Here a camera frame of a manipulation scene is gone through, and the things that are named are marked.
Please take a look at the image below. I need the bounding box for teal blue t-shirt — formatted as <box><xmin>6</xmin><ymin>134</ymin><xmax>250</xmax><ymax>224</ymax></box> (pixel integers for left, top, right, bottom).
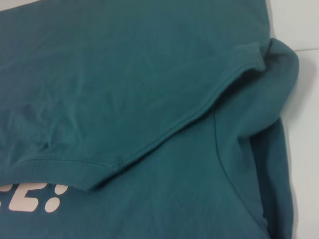
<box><xmin>0</xmin><ymin>0</ymin><xmax>300</xmax><ymax>239</ymax></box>

